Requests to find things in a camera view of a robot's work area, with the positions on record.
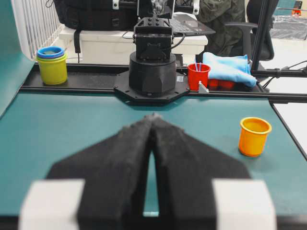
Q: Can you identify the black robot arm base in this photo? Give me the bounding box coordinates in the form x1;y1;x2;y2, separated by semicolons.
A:
114;16;190;104

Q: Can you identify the yellow-green plastic cup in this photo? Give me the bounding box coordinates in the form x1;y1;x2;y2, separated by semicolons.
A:
36;54;68;85

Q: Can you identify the black laptop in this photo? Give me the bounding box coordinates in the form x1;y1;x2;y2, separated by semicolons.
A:
136;0;216;37

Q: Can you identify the white storage box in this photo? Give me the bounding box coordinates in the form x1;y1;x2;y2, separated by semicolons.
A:
59;27;208;65

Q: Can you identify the red cup under cloth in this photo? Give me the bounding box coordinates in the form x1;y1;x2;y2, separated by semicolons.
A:
208;79;236;91

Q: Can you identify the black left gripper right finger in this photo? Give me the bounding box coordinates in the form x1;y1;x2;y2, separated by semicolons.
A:
149;112;279;230

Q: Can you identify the blue plastic cup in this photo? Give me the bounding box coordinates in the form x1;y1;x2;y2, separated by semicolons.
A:
36;46;65;59

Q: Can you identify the black backpack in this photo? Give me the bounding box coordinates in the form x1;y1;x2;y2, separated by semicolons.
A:
54;0;153;54

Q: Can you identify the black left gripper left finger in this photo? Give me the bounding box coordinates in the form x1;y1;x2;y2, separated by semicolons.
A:
19;115;154;230

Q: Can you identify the red plastic cup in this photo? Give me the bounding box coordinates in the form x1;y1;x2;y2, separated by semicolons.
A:
188;63;211;91

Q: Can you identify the black office chair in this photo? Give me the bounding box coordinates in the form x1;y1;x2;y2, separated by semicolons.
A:
225;0;278;61

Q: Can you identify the orange plastic cup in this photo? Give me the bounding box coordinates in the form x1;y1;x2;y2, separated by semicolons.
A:
238;117;272;157

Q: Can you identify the light blue cloth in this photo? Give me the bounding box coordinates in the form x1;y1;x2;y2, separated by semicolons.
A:
203;52;257;88

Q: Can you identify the white slatted rack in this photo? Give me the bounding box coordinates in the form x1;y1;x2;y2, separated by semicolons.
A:
11;0;64;59

